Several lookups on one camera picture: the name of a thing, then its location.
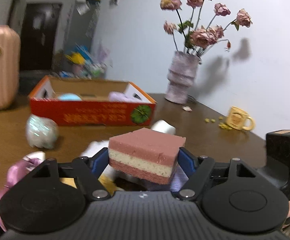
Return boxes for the small yellow beads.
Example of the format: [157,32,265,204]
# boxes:
[204,116,232,131]

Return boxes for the fallen rose petal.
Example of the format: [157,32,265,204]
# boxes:
[182,106,192,112]

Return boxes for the dried pink roses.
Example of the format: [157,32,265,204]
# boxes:
[159,0,253,57]

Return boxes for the grey refrigerator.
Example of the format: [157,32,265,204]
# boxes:
[63,0,101,53]

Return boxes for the blue yellow clutter pile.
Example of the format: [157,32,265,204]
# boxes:
[58,44,112,79]

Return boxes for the dark brown door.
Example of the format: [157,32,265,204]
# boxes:
[20,3,62,71]

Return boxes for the yellow bear mug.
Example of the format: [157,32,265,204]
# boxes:
[226,106,255,131]

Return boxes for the pink satin scrunchie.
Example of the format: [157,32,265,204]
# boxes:
[0,151,45,231]

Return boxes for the pink white layered sponge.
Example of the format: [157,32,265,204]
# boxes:
[108,128,186,185]

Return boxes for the pink ribbed suitcase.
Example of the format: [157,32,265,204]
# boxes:
[0,25,20,110]

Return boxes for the purple textured vase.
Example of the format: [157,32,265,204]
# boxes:
[165,51,201,105]

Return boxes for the lilac fluffy towel roll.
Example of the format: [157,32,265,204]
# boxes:
[108,92,141,103]

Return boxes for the yellow white plush toy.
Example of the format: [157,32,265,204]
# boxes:
[80,120,176,194]

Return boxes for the light blue fluffy plush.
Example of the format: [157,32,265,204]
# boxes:
[57,93,82,101]

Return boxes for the orange red cardboard box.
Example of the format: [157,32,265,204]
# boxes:
[29,75,156,126]

